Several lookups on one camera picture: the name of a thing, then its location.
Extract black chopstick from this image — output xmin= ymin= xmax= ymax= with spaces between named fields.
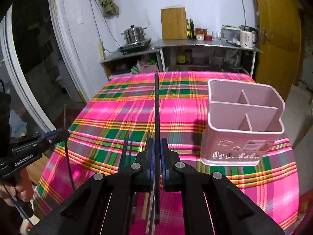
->
xmin=154 ymin=73 xmax=160 ymax=224
xmin=63 ymin=104 xmax=75 ymax=192

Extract person's left hand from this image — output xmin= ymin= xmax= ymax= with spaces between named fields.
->
xmin=1 ymin=168 xmax=33 ymax=207

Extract black chopsticks on table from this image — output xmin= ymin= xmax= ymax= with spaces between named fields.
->
xmin=118 ymin=133 xmax=133 ymax=172

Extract pink plaid tablecloth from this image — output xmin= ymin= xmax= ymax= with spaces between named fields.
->
xmin=33 ymin=72 xmax=299 ymax=234

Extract pink plastic utensil holder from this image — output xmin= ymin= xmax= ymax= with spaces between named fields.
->
xmin=200 ymin=79 xmax=285 ymax=167

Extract pink basket under table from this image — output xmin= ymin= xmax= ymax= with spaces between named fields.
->
xmin=136 ymin=61 xmax=159 ymax=74

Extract low metal side table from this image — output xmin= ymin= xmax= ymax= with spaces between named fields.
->
xmin=100 ymin=47 xmax=165 ymax=78

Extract yellow power strip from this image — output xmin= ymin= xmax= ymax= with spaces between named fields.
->
xmin=98 ymin=41 xmax=105 ymax=60

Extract black induction cooker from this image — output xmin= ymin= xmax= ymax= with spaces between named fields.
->
xmin=118 ymin=38 xmax=152 ymax=54

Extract metal shelf table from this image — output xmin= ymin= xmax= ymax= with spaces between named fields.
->
xmin=153 ymin=39 xmax=262 ymax=76

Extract stainless steel steamer pot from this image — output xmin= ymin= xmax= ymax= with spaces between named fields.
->
xmin=121 ymin=25 xmax=146 ymax=44

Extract green glass bottle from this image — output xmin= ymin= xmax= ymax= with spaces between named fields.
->
xmin=186 ymin=19 xmax=192 ymax=39

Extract dark sauce bottle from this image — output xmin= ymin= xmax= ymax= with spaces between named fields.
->
xmin=190 ymin=19 xmax=196 ymax=39

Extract red lidded jar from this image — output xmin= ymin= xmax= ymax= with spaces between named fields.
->
xmin=195 ymin=28 xmax=204 ymax=40

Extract wooden cutting board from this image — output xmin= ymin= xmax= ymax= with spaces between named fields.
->
xmin=161 ymin=7 xmax=187 ymax=40

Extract clear drinking glass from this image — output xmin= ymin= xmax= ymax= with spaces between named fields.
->
xmin=212 ymin=31 xmax=219 ymax=41

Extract clear plastic storage box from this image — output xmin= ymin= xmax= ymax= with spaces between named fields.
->
xmin=221 ymin=25 xmax=240 ymax=43

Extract white electric kettle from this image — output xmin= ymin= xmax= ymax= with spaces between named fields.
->
xmin=240 ymin=25 xmax=258 ymax=49

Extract yellow wooden door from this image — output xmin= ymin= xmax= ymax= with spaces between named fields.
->
xmin=255 ymin=0 xmax=301 ymax=100

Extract black wall cable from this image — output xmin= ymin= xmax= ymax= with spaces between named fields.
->
xmin=87 ymin=0 xmax=121 ymax=54

